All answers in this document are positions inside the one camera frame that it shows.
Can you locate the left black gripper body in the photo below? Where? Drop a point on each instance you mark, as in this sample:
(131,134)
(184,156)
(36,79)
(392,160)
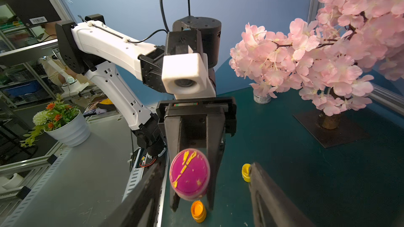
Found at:
(193,113)

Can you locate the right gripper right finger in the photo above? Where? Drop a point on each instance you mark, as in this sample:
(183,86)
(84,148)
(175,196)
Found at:
(271,207)

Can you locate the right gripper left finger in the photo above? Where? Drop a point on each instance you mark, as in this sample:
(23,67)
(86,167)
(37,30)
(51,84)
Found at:
(140,208)

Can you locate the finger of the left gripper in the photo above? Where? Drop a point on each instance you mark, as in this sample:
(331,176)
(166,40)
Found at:
(215,124)
(173,136)

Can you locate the magenta paint jar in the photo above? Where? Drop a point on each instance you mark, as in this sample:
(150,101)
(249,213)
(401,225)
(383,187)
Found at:
(189,174)

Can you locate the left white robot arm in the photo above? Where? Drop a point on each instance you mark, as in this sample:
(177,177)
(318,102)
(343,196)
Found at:
(167,94)

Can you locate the orange jar lid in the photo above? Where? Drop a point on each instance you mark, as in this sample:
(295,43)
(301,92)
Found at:
(198,211)

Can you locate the white potted flower plant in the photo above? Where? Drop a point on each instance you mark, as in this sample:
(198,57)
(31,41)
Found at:
(63,122)

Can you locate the pink cherry blossom tree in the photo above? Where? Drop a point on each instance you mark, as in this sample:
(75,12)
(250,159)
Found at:
(329,59)

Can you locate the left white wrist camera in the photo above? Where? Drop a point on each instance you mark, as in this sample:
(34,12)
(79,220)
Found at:
(186,76)

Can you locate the aluminium front rail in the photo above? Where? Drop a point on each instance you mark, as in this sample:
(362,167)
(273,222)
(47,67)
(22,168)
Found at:
(136,174)

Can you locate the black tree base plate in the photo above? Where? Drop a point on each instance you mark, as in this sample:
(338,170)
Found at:
(331,131)

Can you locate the aluminium frame back bar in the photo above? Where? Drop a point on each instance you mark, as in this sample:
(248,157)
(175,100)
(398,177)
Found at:
(388,99)

